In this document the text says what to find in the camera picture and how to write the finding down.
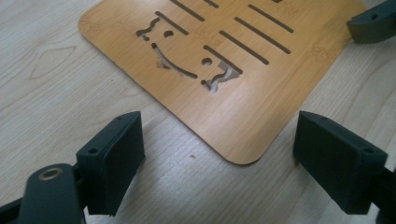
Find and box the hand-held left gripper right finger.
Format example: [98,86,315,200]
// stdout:
[292,110,389,216]

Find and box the carved wooden trivet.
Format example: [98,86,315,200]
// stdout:
[78,0,368,166]

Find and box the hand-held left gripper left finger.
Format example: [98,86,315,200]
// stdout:
[76,110,147,217]

